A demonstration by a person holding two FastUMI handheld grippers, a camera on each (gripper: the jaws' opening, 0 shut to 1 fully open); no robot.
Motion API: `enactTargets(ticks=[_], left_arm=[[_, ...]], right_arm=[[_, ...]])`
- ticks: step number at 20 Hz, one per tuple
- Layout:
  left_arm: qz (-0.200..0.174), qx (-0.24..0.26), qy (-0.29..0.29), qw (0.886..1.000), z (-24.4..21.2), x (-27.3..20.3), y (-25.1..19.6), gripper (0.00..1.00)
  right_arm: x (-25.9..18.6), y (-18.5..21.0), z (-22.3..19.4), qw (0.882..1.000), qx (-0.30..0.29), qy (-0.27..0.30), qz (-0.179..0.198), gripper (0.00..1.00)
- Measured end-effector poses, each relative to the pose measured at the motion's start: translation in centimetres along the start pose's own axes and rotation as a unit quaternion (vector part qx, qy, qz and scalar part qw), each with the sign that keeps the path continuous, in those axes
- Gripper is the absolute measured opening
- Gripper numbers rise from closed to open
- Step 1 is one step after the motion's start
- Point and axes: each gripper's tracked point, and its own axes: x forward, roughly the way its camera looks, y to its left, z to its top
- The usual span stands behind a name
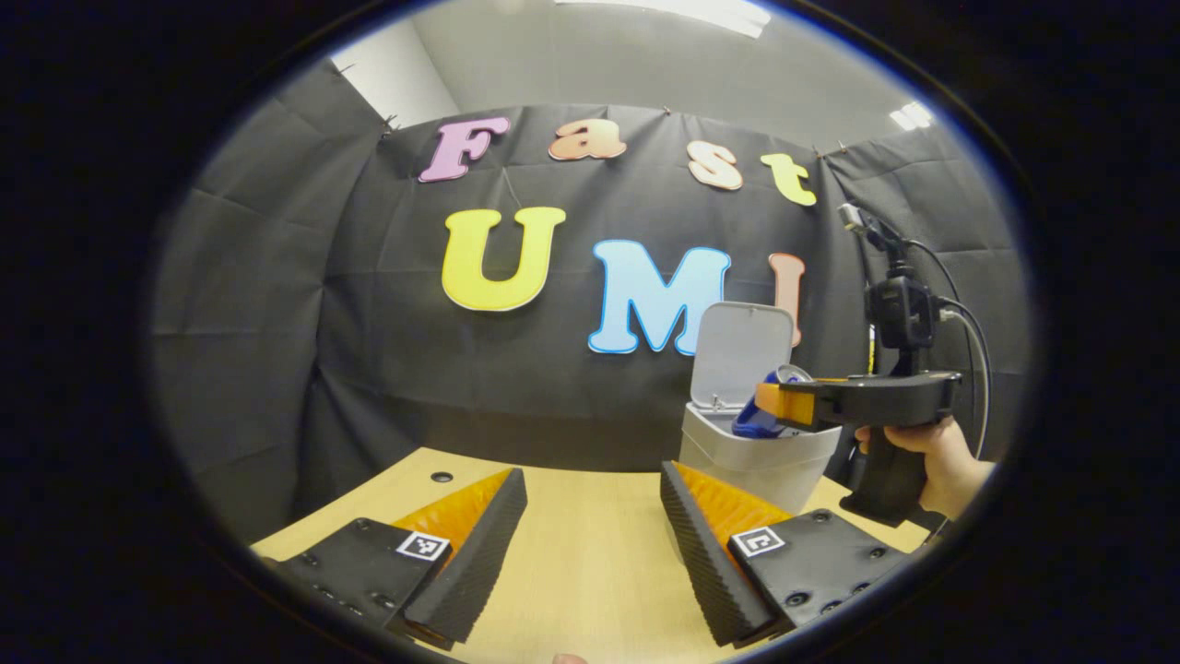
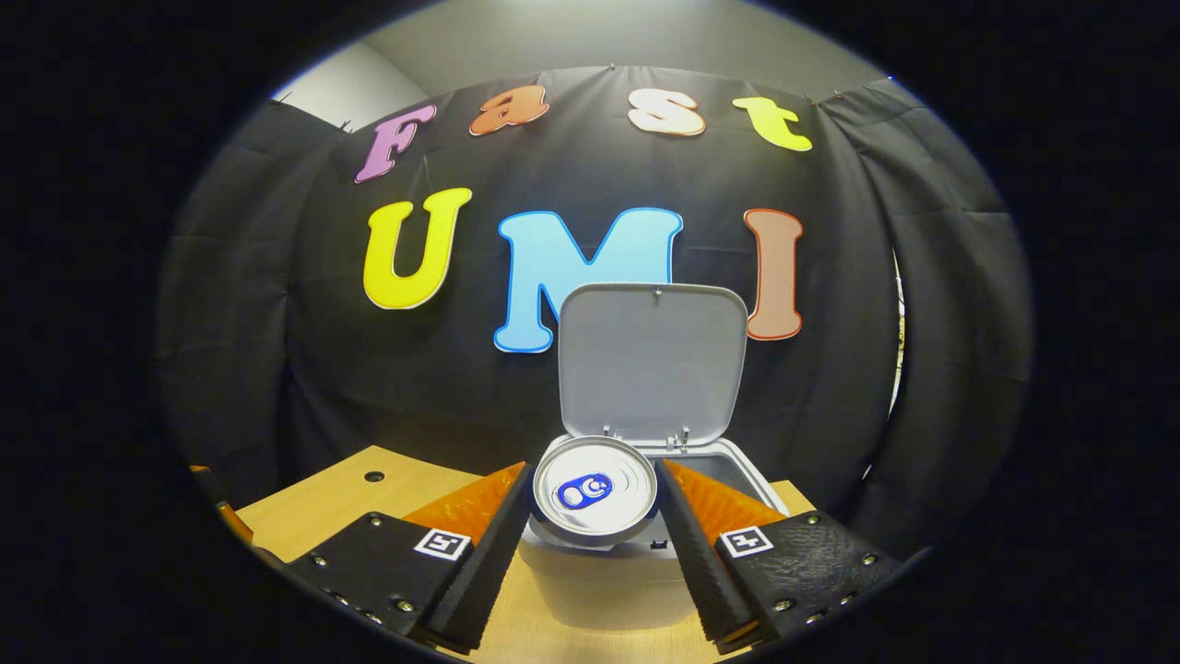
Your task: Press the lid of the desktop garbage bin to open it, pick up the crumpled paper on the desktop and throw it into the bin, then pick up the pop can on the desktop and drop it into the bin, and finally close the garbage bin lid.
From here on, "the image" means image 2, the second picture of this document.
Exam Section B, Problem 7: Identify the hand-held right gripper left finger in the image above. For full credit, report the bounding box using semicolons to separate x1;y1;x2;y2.
277;461;534;656

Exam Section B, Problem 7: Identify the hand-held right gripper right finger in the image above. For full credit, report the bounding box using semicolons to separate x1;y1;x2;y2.
653;458;909;656

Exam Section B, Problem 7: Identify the silver blue pop can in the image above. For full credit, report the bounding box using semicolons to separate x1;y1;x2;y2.
532;435;660;550

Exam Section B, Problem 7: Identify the white desktop garbage bin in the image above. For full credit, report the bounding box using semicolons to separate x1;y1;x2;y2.
516;282;792;635

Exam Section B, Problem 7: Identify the wooden desktop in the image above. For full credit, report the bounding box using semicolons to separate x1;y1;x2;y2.
235;445;817;664

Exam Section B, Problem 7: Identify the black backdrop cloth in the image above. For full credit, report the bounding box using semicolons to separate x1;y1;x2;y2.
157;65;1033;554

